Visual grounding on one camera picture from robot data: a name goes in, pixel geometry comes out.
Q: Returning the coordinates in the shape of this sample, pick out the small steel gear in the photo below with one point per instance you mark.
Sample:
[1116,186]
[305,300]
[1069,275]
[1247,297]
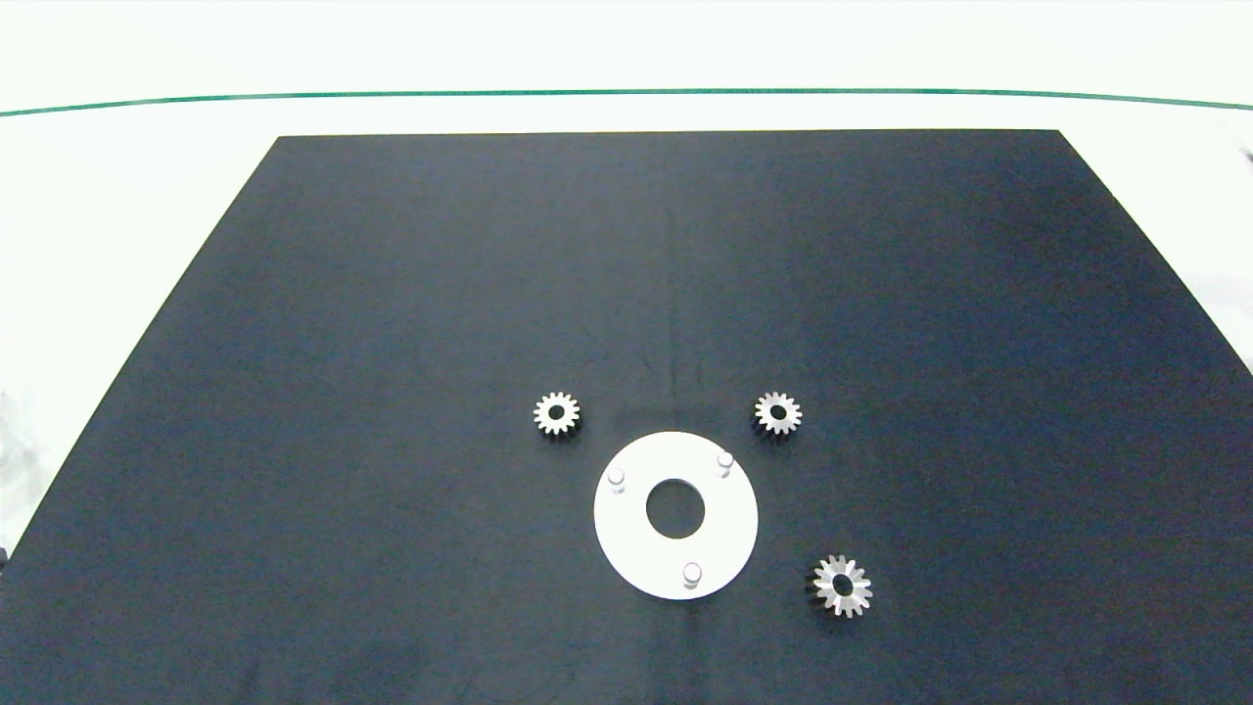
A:
[789,414]
[567,415]

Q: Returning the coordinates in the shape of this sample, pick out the large steel gear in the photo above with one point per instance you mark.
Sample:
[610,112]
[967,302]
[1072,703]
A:
[858,587]

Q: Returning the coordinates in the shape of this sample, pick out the round white plate with pins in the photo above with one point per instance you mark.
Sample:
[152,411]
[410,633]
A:
[626,539]

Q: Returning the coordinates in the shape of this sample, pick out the dark mat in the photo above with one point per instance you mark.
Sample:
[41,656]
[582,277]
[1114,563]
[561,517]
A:
[392,313]

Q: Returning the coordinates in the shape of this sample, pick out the green tape line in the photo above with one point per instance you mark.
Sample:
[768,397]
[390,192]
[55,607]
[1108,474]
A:
[587,92]

